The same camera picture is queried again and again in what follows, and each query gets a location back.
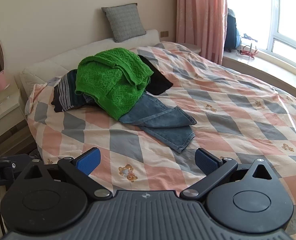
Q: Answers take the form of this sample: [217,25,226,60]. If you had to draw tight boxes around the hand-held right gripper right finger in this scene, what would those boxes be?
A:
[179,148,274,202]

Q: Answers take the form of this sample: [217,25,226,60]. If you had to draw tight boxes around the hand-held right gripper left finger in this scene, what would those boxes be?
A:
[22,147,113,201]

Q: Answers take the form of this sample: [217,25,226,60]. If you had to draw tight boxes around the blue denim jeans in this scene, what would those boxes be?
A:
[84,92,197,154]

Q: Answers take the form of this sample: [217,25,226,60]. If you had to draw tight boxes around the green knitted sweater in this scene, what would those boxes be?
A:
[74,47,154,121]

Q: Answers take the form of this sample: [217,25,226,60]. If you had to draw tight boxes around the cream dressing table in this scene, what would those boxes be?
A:
[0,75,36,156]

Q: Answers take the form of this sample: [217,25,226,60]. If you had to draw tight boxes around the pink grey checkered blanket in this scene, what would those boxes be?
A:
[25,41,296,236]

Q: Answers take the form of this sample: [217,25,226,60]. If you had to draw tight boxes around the dark striped garment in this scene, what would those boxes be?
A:
[51,69,88,113]

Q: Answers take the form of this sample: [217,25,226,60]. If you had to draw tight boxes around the black garment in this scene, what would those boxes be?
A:
[137,54,174,96]

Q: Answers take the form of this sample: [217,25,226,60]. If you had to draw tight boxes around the cream padded bed headboard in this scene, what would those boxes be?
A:
[19,29,161,101]

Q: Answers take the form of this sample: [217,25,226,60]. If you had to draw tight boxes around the round white side table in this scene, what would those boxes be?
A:
[177,42,202,55]

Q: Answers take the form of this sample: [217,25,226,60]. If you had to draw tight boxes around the dark blue bag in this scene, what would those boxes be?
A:
[224,7,241,54]

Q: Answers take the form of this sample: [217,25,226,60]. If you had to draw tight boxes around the grey checked pillow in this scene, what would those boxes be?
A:
[101,3,147,43]

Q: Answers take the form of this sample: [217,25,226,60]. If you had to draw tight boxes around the pink curtain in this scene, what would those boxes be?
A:
[176,0,229,66]

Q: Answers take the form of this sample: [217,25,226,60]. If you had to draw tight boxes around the white framed window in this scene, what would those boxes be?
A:
[226,0,296,74]

